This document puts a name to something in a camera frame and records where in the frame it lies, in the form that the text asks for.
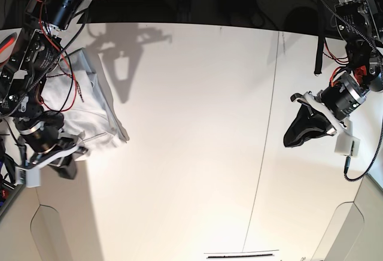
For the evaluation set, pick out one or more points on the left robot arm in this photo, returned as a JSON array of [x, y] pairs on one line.
[[359, 23]]

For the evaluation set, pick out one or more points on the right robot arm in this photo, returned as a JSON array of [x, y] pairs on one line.
[[37, 51]]

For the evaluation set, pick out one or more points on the orange handled pliers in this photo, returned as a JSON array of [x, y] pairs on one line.
[[7, 45]]

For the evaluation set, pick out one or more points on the white t-shirt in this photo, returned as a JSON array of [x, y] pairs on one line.
[[87, 115]]

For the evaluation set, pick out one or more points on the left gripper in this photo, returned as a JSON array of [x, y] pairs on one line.
[[344, 95]]

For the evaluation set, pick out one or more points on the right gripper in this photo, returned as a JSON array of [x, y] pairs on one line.
[[44, 135]]

